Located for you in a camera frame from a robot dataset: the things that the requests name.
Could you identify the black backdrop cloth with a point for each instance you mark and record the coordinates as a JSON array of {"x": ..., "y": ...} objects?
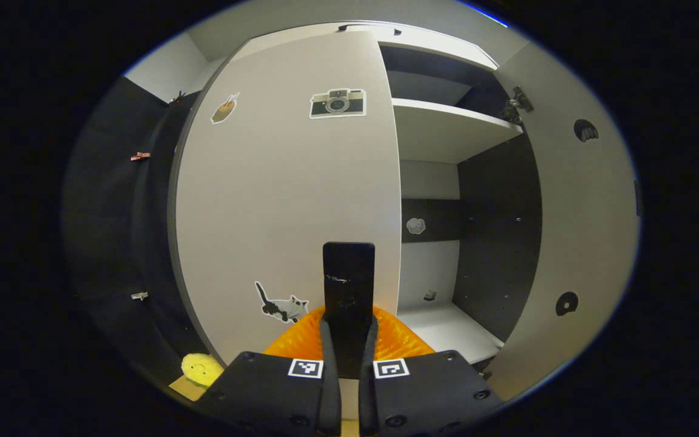
[{"x": 107, "y": 230}]

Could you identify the cabinet door with headphone sticker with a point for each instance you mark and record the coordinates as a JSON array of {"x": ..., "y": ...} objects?
[{"x": 586, "y": 230}]

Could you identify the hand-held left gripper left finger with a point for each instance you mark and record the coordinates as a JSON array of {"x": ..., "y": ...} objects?
[{"x": 330, "y": 400}]

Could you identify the white cabinet shelf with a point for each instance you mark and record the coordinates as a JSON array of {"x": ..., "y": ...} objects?
[{"x": 440, "y": 130}]

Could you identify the black clip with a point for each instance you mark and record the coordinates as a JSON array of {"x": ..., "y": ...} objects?
[{"x": 177, "y": 98}]

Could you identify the metal cabinet door hinge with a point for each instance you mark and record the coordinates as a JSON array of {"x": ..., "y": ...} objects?
[{"x": 516, "y": 106}]

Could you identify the cabinet door with camera sticker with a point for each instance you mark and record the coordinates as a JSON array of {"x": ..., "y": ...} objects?
[{"x": 276, "y": 182}]

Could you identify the yellow plush toy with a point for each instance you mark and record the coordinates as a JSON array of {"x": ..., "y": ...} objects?
[{"x": 199, "y": 369}]

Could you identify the beige double-door shoe cabinet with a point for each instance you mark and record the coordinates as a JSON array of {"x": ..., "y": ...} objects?
[{"x": 498, "y": 243}]

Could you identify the white clip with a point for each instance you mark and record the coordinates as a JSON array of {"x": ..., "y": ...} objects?
[{"x": 139, "y": 296}]

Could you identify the pink clip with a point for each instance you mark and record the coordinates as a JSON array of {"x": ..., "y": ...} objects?
[{"x": 140, "y": 156}]

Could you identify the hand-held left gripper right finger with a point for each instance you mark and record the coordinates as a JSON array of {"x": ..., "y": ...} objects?
[{"x": 369, "y": 400}]

